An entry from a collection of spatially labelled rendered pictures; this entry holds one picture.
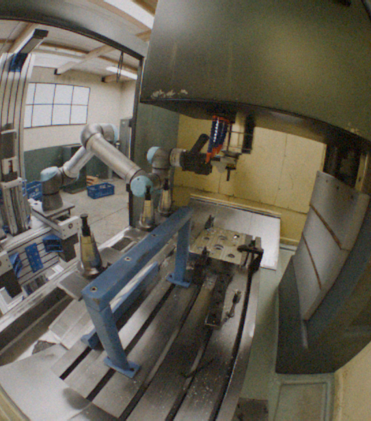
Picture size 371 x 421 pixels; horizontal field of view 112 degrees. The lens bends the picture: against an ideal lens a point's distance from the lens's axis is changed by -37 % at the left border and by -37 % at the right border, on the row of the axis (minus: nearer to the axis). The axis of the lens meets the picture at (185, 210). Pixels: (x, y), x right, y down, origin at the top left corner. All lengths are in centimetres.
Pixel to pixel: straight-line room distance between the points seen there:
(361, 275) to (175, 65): 72
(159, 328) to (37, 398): 54
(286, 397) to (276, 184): 160
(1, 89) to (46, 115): 404
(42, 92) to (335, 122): 523
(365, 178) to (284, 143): 123
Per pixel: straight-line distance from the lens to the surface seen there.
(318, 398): 112
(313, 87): 47
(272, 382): 98
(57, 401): 75
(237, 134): 68
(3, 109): 126
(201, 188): 187
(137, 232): 51
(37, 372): 83
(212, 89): 45
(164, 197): 60
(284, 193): 182
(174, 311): 72
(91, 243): 35
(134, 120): 128
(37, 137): 513
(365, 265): 60
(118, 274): 36
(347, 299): 65
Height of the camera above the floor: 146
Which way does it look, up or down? 22 degrees down
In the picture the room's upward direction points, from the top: 6 degrees clockwise
